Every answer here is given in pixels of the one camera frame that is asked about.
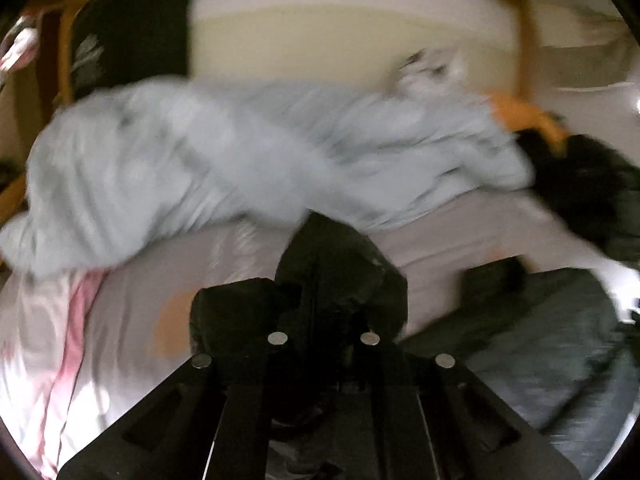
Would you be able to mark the grey quilt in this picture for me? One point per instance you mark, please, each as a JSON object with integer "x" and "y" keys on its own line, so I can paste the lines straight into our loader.
{"x": 200, "y": 160}

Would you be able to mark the orange pillow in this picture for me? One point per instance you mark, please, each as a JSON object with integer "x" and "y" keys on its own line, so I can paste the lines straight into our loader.
{"x": 520, "y": 112}

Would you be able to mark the pale lavender garment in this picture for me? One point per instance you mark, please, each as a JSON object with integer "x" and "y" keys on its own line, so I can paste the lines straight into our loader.
{"x": 425, "y": 77}

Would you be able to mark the checked bed curtain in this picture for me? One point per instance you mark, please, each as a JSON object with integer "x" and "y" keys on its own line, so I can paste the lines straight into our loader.
{"x": 590, "y": 60}

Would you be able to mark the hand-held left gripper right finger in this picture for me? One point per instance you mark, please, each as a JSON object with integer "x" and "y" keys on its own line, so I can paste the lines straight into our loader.
{"x": 395, "y": 390}

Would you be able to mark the black puffer jacket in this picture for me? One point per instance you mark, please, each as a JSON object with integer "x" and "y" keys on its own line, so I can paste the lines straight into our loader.
{"x": 340, "y": 280}

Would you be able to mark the pink white hanging clothes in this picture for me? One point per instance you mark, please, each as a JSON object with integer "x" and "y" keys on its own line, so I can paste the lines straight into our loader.
{"x": 22, "y": 45}

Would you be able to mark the white bedsheet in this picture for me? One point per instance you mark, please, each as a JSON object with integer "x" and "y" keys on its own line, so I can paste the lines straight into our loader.
{"x": 440, "y": 240}

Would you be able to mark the pink white cloth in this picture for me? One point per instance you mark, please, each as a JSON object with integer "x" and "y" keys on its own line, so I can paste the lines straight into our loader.
{"x": 50, "y": 320}

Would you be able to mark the wooden bunk bed frame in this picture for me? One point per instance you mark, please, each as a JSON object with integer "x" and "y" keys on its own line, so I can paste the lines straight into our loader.
{"x": 525, "y": 35}

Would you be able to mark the dark green puffer jacket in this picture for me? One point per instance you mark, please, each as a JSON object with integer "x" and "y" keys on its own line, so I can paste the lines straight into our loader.
{"x": 600, "y": 185}

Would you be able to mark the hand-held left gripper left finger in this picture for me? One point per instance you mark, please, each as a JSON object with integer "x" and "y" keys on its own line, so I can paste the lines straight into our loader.
{"x": 250, "y": 385}

